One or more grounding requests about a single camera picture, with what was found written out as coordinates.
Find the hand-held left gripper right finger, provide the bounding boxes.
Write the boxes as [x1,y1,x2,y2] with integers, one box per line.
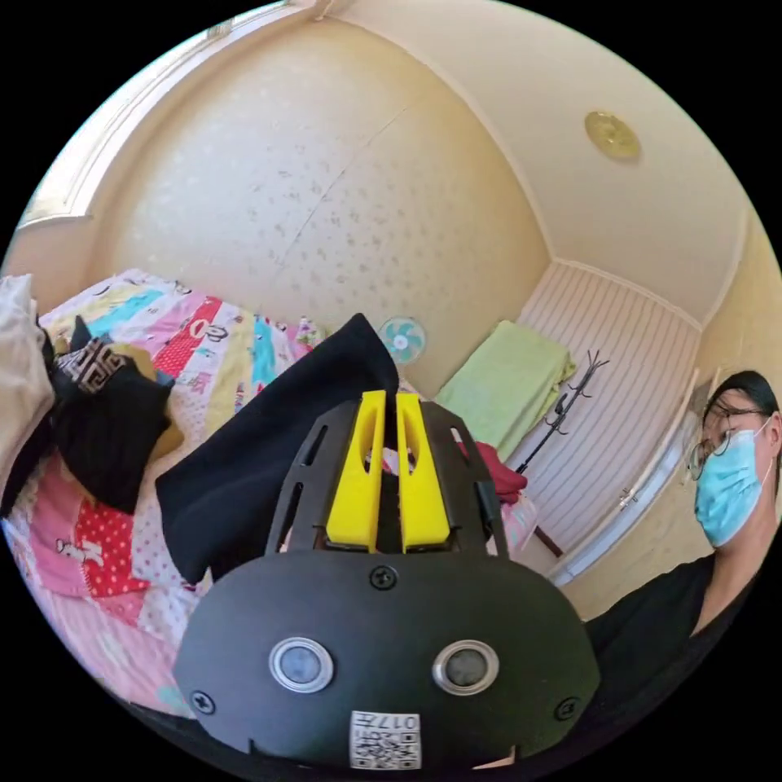
[395,393,460,549]

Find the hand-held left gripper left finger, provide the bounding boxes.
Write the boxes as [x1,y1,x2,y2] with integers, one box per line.
[325,389,387,548]

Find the black thermal shirt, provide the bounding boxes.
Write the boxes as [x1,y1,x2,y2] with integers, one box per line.
[155,312,401,585]

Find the dark red garment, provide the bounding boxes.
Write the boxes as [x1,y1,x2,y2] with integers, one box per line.
[456,439,529,505]

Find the light green towel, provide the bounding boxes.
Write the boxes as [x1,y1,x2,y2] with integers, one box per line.
[434,319,578,463]

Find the white and teal fan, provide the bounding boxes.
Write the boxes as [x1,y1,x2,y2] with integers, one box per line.
[376,314,428,367]

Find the black coat rack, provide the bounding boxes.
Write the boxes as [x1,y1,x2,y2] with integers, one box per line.
[515,349,610,475]

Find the bed with colourful patchwork quilt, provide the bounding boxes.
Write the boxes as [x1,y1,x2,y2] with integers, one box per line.
[2,268,538,719]

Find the white door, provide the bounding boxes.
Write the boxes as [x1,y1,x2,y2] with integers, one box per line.
[547,366,713,587]

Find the pile of clothes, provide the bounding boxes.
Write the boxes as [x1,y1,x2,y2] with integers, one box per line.
[0,273,184,519]

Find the person's body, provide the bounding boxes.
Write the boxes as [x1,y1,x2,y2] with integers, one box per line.
[583,369,782,704]

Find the round ceiling lamp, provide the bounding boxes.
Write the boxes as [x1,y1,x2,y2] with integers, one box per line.
[583,110,642,161]

